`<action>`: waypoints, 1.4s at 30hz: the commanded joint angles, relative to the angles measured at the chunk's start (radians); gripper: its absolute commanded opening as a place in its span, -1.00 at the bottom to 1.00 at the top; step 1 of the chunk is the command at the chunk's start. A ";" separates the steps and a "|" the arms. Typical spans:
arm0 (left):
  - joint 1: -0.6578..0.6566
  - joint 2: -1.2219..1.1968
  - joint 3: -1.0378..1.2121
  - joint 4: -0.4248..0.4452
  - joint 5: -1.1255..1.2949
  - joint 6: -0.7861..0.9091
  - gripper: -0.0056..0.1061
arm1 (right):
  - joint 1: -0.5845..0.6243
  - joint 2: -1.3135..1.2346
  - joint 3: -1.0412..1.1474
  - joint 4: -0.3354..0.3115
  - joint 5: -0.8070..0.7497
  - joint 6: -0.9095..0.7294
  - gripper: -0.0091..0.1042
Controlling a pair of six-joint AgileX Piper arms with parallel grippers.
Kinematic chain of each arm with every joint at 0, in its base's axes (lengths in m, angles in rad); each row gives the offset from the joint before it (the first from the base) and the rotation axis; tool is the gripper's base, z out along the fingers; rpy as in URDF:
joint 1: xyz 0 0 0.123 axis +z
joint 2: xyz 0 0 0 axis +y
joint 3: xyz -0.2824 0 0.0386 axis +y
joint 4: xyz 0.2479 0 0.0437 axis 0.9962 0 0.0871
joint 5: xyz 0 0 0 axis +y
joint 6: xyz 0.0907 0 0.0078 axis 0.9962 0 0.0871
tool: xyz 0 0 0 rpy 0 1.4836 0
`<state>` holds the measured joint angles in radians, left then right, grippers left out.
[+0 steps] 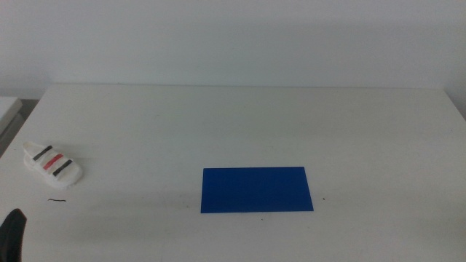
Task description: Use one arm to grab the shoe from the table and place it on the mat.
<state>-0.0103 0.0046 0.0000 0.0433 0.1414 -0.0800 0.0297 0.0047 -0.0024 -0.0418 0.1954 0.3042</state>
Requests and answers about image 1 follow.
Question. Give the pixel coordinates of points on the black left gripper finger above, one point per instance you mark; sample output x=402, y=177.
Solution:
x=12, y=236

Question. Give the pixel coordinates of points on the blue rectangular mat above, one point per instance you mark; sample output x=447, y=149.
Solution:
x=256, y=190

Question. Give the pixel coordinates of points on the small black thread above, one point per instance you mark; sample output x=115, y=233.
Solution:
x=57, y=199

